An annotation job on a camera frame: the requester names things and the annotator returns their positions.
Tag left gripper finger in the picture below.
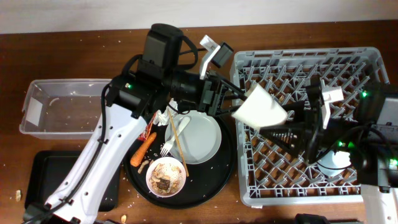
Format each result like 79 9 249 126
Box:
215 105 241 116
220 78 247 101

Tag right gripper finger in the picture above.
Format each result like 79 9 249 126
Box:
282 101 305 121
259 123 305 157

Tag white cup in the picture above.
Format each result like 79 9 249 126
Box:
231 84 287 130

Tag grey plate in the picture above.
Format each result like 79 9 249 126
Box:
174 111 222 164

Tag blue cup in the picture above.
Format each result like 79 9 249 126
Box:
317 151 351 177

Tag wooden chopstick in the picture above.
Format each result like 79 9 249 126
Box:
167 109 190 177

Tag white tissue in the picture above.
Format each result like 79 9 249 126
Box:
153 98 178 126

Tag white plastic fork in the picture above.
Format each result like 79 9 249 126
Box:
160 116 191 157

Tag red snack wrapper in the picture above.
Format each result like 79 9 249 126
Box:
138 114 156 141

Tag pink bowl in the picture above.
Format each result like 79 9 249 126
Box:
146 157 187 198

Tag food scraps pile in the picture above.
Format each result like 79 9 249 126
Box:
149 163 183 196

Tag orange carrot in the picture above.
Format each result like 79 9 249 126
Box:
130 133 157 167

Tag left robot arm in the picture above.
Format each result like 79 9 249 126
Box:
23 24 245 223

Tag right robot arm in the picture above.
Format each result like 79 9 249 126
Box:
259 83 397 223

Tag grey dishwasher rack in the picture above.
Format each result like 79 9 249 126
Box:
230 47 389 208

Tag clear plastic bin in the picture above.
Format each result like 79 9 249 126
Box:
19 78 110 139

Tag peanut on table bottom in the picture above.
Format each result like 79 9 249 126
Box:
121 215 127 224

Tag peanut on table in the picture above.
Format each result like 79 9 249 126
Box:
121 215 127 224
15 190 22 202

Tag black rectangular tray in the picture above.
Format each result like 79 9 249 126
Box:
24 151 120 212

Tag peanut on table left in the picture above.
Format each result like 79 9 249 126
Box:
15 190 22 202

